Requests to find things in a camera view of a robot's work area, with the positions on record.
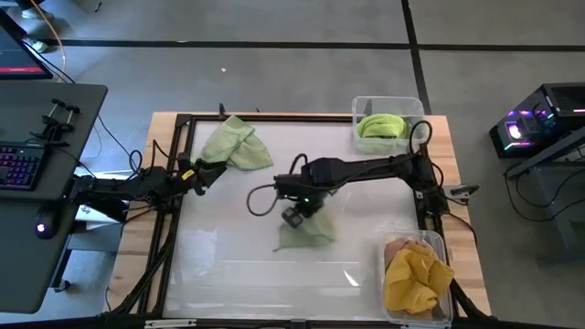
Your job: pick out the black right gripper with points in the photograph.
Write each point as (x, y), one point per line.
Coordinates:
(297, 187)

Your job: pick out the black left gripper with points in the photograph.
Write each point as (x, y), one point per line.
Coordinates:
(189, 183)

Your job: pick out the pale green towel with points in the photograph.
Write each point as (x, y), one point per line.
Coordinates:
(237, 144)
(315, 233)

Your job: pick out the terracotta pink towel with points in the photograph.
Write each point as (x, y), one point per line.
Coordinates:
(395, 253)

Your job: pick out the mustard yellow towel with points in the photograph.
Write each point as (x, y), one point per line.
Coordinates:
(416, 279)

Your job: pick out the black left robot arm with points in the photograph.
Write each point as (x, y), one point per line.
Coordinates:
(119, 187)

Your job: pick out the white table mat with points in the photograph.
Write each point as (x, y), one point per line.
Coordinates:
(228, 274)

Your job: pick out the white flat board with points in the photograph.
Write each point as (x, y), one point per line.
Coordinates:
(91, 215)

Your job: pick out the black desk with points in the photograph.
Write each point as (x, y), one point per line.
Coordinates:
(87, 105)

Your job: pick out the small clear plastic bin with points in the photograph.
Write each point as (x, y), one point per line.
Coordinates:
(388, 104)

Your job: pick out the large clear plastic bin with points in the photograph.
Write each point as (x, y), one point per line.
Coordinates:
(445, 247)

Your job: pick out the white label strip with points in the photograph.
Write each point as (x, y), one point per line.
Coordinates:
(169, 323)

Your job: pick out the black desk clamp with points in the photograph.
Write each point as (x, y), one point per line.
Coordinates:
(55, 123)

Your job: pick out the black desk wheel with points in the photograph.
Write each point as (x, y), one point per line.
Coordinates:
(61, 286)

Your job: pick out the black backlit keyboard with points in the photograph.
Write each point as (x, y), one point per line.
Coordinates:
(18, 166)

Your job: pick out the small black floor object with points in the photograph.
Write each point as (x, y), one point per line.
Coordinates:
(98, 7)

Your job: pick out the black monitor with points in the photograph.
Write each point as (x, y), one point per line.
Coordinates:
(18, 50)

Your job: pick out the grey metal stand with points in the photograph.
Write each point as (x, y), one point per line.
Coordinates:
(571, 228)

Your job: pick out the black lit computer tower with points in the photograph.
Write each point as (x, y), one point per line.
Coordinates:
(562, 105)

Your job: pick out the black metal table frame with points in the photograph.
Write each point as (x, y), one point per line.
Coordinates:
(320, 118)

